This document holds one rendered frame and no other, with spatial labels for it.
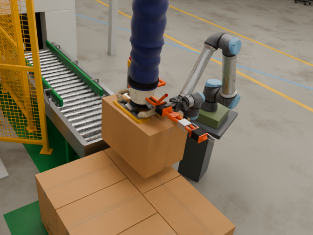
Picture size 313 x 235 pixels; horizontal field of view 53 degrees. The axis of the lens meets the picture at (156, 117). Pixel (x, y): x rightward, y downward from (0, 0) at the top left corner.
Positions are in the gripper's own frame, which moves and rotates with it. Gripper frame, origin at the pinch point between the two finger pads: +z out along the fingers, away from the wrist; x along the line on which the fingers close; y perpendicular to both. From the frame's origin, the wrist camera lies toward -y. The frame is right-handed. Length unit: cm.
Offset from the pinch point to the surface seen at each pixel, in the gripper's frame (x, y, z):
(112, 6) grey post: -31, 341, -159
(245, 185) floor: -120, -17, -115
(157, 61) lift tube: 29.0, 17.2, -1.8
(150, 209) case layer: -65, -23, 22
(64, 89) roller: -68, 170, 4
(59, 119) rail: -62, 109, 35
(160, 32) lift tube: 49, 16, -1
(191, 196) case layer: -65, -30, -12
